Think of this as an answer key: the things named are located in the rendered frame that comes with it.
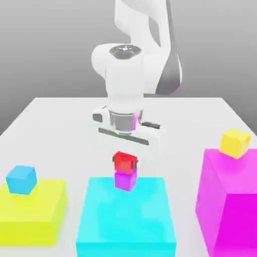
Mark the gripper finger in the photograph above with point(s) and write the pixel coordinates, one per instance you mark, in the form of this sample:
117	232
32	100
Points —
113	159
136	164

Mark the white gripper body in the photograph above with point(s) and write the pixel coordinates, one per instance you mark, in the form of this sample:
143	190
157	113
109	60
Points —
124	138

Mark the large magenta box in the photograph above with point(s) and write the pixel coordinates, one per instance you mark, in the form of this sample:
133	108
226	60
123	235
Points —
230	210

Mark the small red cube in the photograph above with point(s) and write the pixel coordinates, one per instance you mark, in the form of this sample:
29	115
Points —
124	163

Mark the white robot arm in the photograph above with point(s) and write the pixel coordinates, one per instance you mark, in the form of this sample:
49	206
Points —
124	80

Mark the small blue cube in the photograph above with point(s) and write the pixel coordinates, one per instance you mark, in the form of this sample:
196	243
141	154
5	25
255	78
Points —
21	180

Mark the small yellow cube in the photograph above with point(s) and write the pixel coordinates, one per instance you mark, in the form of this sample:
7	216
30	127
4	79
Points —
234	143

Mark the large cyan box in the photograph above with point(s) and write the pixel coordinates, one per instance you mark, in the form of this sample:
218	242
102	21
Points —
126	218

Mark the small purple cube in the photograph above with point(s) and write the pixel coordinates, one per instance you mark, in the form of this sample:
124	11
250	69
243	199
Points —
125	181

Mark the large yellow box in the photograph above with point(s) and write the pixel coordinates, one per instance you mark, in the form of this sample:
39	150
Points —
30	216

